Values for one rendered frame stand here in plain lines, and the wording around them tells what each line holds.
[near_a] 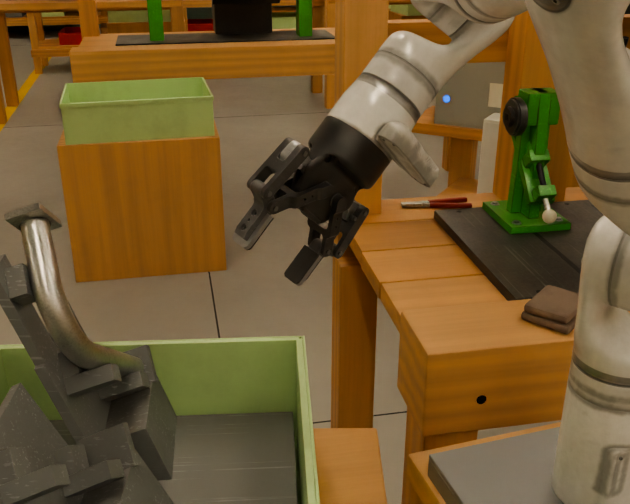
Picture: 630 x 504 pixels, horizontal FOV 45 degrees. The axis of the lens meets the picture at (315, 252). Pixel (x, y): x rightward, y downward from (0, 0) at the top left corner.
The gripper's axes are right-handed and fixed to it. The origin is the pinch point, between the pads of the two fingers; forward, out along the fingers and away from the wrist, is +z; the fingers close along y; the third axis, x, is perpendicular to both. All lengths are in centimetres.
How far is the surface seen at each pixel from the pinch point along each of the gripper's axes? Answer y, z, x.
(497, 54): -79, -65, -49
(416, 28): -64, -57, -59
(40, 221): 6.0, 11.4, -23.9
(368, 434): -46.8, 12.6, -4.4
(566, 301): -61, -22, 3
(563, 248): -82, -34, -12
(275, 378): -32.1, 13.2, -13.4
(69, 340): 0.6, 19.5, -15.1
